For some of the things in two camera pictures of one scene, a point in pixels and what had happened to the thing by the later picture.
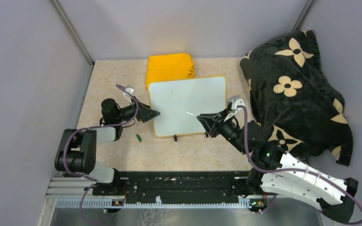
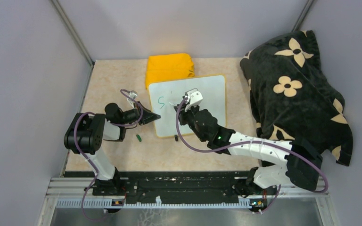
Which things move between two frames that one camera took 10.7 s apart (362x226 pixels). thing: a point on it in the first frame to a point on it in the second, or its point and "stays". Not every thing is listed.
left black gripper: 143,113 stays
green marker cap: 138,137 stays
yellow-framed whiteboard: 174,99 stays
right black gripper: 213,123 to 183,114
